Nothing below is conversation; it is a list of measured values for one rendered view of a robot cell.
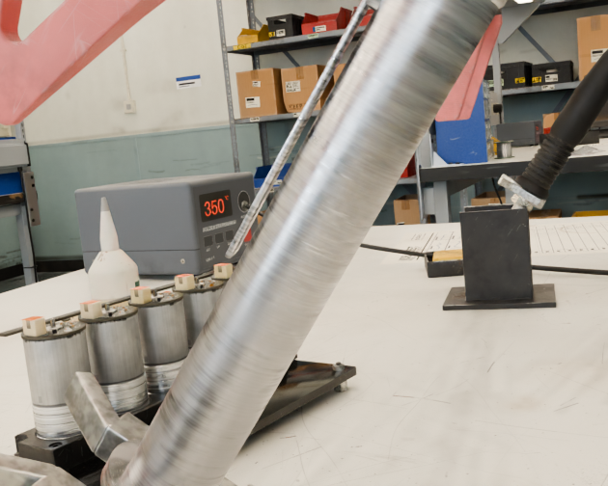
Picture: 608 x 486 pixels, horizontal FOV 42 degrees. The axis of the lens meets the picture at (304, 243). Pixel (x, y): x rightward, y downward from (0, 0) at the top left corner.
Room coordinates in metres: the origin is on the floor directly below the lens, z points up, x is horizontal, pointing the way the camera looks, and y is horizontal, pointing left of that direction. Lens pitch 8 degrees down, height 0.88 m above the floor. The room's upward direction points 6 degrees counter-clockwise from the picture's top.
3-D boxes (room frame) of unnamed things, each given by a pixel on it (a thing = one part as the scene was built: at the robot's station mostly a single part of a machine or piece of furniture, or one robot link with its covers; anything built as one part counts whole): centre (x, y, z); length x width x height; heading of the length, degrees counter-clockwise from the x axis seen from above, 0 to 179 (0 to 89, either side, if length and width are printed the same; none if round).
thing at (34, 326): (0.30, 0.11, 0.82); 0.01 x 0.01 x 0.01; 54
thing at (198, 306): (0.38, 0.05, 0.79); 0.02 x 0.02 x 0.05
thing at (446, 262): (0.68, -0.14, 0.76); 0.07 x 0.05 x 0.02; 84
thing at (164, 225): (0.83, 0.14, 0.80); 0.15 x 0.12 x 0.10; 60
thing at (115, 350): (0.33, 0.09, 0.79); 0.02 x 0.02 x 0.05
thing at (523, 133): (3.16, -0.89, 0.80); 0.15 x 0.12 x 0.10; 60
